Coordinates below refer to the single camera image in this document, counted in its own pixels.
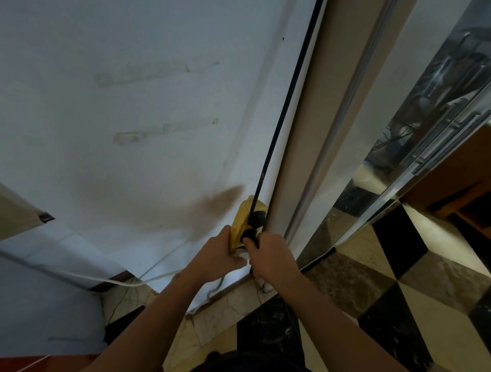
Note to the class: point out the person's left thumb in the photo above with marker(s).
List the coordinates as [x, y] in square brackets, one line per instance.
[234, 263]

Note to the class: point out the person's right forearm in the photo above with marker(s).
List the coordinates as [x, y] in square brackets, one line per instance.
[337, 329]

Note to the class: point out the person's right fingers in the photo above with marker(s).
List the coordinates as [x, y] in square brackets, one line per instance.
[254, 242]

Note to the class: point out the steel framed glass door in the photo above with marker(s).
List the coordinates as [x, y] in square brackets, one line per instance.
[406, 126]

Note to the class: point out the brown wooden furniture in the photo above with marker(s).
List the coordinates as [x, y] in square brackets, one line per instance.
[460, 184]

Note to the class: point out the beige board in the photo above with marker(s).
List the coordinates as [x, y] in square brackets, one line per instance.
[17, 214]

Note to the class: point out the black plug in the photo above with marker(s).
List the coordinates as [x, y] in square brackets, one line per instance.
[249, 234]
[257, 218]

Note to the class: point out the beige door frame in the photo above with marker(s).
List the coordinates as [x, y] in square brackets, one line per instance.
[307, 126]

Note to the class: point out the person's right hand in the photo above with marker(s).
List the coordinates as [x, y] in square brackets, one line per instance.
[272, 258]

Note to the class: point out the person's left forearm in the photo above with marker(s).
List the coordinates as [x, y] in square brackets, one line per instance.
[149, 329]

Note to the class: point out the yellow power strip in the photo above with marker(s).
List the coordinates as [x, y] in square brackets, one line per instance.
[241, 218]

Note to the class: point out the person's left hand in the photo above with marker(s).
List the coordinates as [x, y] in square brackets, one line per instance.
[209, 260]

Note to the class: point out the person's black clothing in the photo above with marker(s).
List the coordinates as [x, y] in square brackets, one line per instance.
[249, 362]

